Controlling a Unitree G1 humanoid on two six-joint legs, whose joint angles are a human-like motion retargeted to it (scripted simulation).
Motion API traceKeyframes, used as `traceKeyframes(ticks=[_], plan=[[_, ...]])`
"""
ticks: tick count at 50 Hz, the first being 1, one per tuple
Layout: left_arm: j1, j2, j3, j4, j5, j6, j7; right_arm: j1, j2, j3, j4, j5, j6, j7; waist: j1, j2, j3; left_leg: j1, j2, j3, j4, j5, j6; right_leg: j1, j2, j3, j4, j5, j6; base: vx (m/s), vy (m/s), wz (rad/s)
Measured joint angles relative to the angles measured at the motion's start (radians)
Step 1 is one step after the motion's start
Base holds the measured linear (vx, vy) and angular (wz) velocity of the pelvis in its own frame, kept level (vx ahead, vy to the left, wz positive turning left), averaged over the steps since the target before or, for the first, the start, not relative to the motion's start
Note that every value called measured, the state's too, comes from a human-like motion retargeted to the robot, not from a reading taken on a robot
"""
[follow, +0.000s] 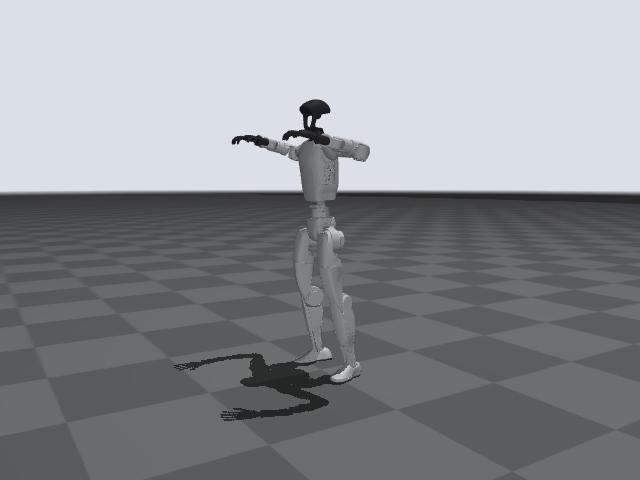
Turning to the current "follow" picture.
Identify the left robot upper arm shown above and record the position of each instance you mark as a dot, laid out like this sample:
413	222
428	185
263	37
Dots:
361	154

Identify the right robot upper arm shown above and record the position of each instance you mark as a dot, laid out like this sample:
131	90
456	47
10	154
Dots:
294	153

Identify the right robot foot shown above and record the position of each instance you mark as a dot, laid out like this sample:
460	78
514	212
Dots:
313	356

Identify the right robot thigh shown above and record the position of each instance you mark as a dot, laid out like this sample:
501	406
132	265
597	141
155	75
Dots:
303	263

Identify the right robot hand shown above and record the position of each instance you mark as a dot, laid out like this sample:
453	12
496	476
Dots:
258	140

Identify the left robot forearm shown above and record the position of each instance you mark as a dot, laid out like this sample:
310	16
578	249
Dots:
342	145

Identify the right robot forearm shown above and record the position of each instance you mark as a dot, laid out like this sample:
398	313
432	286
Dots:
276	146

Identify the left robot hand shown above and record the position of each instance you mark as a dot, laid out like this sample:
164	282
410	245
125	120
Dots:
317	137

